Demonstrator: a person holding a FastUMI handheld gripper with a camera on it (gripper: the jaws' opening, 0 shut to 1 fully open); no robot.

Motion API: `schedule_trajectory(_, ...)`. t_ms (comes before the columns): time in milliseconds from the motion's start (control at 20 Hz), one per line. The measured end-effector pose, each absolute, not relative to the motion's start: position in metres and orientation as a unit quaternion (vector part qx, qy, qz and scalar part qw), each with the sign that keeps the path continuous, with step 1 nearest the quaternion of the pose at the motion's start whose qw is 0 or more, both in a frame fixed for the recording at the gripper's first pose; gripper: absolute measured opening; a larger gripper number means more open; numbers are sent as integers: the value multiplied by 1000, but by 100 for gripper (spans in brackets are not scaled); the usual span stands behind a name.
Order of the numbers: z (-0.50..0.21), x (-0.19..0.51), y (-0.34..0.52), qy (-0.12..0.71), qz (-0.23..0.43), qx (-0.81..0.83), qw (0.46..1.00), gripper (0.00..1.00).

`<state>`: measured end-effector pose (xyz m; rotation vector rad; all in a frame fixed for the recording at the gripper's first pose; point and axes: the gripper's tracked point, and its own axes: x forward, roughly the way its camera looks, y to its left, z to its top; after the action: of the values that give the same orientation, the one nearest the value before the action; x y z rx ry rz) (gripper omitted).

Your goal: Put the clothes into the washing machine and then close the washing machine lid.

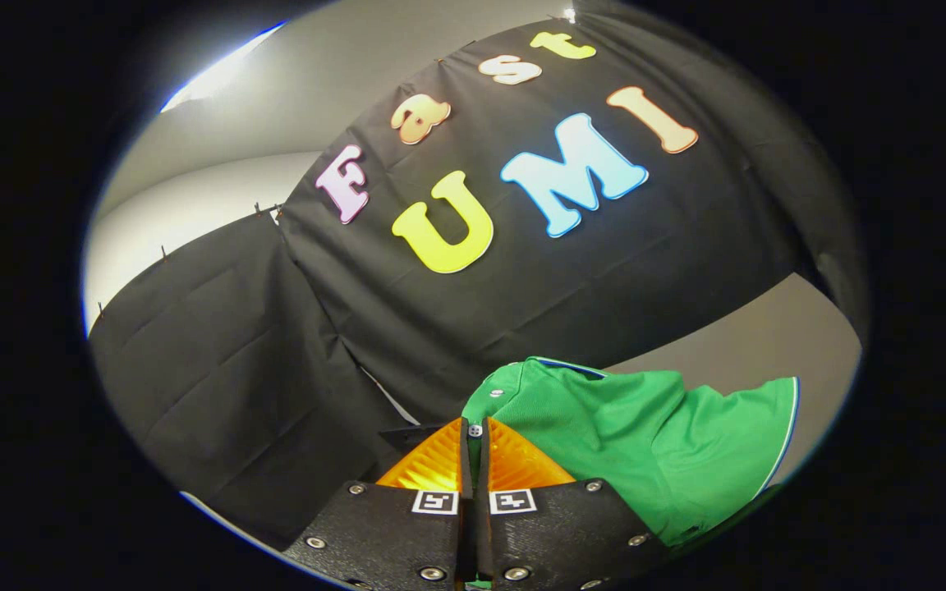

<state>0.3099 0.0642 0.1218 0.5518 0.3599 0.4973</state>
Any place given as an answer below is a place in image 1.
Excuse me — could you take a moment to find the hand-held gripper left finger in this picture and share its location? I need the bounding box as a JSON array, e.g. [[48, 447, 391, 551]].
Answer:
[[282, 417, 475, 590]]

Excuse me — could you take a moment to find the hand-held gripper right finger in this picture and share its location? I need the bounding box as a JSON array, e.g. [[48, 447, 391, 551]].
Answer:
[[477, 417, 671, 590]]

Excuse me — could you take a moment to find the green polo shirt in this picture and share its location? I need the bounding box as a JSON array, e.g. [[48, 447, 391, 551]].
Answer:
[[461, 356, 801, 547]]

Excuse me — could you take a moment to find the beige cabinet with grey top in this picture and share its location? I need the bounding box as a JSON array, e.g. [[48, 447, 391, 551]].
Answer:
[[604, 271, 864, 487]]

